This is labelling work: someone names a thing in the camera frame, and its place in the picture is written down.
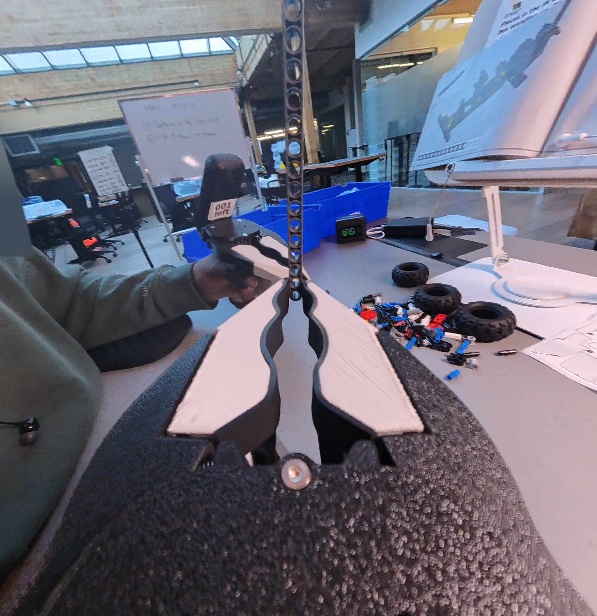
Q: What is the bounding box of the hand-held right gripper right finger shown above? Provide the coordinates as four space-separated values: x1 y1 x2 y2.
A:
303 280 425 437

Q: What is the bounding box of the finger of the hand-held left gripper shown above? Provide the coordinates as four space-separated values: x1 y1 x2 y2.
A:
233 243 293 281
253 231 289 264

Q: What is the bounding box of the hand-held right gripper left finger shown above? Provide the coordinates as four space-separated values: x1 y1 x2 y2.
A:
166 279 290 438

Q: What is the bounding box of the pile of small toy parts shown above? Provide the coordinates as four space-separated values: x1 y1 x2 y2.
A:
350 291 482 371

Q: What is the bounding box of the long dark grey toy beam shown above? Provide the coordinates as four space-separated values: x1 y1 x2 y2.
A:
281 0 307 302

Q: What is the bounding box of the wooden-top desk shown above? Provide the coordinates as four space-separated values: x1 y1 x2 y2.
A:
302 153 388 187

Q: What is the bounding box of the grey desk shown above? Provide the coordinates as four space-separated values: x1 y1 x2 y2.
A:
87 185 597 616

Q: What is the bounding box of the person's left hand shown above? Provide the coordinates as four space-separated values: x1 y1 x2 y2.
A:
191 254 261 310

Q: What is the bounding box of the pale partition board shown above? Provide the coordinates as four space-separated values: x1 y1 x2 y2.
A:
117 88 254 186

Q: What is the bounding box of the black timer device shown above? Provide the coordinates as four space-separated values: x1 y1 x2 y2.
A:
335 215 367 244

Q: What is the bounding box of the black toy tyre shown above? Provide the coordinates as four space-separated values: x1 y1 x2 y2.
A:
412 282 463 316
392 262 430 288
453 301 517 344

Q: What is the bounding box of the black pole stand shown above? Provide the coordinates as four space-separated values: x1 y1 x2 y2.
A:
129 226 156 269

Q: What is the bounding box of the flip chart sheet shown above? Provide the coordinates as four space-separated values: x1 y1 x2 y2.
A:
77 145 131 198

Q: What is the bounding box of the black power adapter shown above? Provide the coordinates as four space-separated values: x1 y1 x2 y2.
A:
382 217 435 238

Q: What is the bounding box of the black office chair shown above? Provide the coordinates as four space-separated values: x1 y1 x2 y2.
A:
66 214 127 266

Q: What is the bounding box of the skylight window strip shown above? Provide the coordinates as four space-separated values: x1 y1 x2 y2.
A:
0 36 240 78

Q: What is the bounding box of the white paper sheet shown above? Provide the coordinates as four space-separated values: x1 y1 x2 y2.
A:
432 214 505 237

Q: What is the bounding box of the metal book stand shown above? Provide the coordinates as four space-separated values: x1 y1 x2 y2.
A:
413 132 597 310

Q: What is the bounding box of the white sticker sheet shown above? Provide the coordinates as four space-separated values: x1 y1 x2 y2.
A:
522 313 597 397

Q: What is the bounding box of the toy instruction booklet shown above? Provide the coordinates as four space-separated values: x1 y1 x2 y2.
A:
409 0 597 172

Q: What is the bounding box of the wooden post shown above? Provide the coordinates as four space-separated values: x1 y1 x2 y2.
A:
301 43 323 165

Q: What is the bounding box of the black earphone with cable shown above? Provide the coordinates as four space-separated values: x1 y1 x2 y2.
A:
0 416 41 447

